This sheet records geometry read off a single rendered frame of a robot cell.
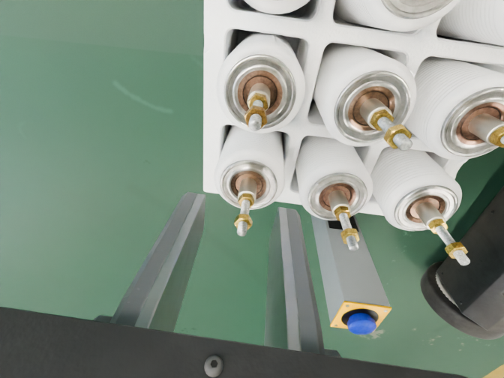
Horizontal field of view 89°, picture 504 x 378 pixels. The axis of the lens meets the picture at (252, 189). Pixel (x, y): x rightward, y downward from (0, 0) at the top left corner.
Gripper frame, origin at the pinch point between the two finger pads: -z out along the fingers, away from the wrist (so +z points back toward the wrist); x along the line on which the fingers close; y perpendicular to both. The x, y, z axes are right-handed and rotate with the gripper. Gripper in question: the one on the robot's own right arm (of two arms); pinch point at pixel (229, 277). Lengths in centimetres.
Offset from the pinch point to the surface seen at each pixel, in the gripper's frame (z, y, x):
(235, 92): -22.4, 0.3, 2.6
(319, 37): -29.8, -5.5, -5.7
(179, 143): -48, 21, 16
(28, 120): -48, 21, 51
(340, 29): -29.9, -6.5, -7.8
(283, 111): -22.5, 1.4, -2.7
